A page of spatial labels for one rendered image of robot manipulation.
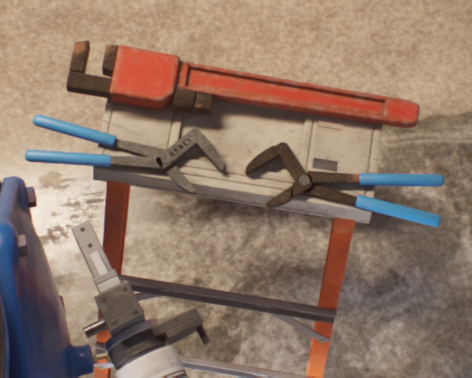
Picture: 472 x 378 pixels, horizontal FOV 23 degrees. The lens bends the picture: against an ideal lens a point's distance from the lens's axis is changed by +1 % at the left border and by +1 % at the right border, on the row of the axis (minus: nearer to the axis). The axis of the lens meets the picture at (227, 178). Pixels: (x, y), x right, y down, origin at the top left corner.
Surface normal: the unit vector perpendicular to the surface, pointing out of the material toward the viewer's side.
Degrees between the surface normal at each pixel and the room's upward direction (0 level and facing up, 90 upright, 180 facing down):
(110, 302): 0
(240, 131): 0
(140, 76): 2
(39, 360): 76
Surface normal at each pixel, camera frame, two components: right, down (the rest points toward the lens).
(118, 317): 0.03, -0.29
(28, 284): 0.94, -0.32
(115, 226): -0.15, 0.87
